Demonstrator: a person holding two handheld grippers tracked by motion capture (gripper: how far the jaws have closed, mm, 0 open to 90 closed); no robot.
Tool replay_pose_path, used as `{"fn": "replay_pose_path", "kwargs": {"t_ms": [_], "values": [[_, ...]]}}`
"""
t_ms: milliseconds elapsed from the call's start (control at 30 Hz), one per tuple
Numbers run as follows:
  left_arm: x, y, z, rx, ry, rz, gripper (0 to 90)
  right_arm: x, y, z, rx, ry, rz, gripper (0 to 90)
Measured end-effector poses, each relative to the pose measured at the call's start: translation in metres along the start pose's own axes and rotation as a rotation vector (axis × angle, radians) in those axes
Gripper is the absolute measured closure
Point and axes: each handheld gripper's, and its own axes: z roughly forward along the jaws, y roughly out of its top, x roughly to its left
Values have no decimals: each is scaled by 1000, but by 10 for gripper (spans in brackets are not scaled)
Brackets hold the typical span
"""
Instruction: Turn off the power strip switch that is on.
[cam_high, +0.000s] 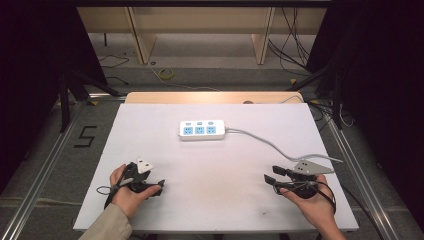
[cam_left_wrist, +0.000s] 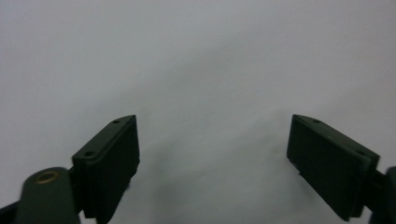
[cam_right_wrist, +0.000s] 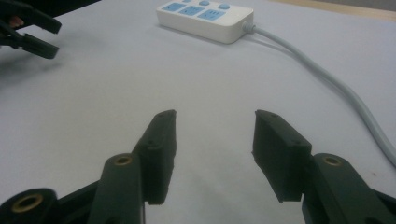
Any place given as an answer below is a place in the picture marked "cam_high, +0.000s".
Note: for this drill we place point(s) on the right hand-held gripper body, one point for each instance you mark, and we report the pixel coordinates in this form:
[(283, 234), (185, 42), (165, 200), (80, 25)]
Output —
[(305, 181)]

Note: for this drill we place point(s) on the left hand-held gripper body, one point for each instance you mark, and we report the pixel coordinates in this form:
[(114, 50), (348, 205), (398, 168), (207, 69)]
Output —
[(137, 176)]

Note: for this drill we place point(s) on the white power strip blue sockets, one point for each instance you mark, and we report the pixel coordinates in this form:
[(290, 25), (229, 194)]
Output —
[(202, 130)]

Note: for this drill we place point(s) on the person's left hand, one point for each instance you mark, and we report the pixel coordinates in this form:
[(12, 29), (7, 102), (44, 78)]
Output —
[(128, 200)]

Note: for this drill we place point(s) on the person's right hand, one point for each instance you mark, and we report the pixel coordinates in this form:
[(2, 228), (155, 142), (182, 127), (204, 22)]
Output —
[(318, 208)]

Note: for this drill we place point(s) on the black metal stand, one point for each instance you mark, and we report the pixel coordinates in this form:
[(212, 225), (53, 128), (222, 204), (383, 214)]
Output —
[(64, 100), (337, 100)]

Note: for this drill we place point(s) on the wooden table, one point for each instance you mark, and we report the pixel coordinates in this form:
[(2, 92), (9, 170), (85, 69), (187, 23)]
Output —
[(206, 97)]

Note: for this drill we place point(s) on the yellow tape roll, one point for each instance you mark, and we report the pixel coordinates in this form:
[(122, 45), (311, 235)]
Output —
[(166, 74)]

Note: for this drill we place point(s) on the dark curtain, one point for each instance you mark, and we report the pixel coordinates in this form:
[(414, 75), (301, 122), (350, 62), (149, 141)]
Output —
[(30, 66), (383, 83)]

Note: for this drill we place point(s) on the light wooden bench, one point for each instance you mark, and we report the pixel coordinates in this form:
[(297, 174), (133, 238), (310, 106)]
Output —
[(200, 20)]

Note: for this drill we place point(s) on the aluminium floor rail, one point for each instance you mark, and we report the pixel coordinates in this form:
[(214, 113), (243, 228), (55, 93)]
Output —
[(43, 170), (363, 186)]

